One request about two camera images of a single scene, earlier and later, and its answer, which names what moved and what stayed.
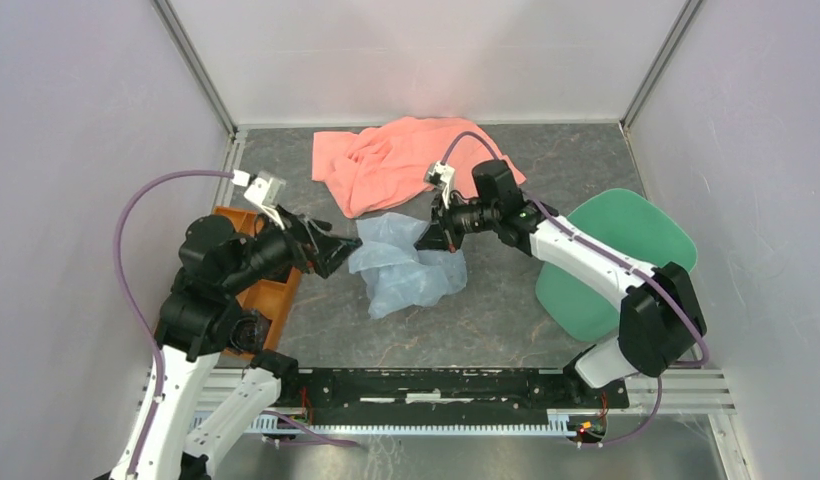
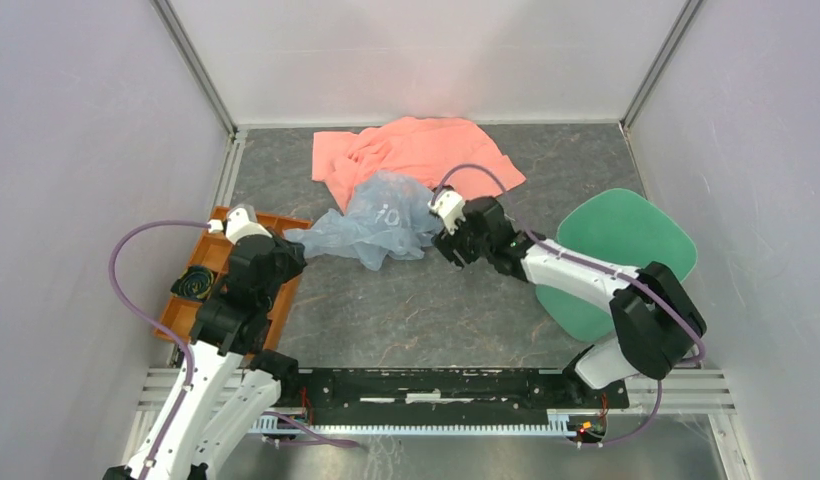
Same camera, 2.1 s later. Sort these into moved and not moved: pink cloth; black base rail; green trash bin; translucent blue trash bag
Moved: translucent blue trash bag
Not moved: pink cloth; green trash bin; black base rail
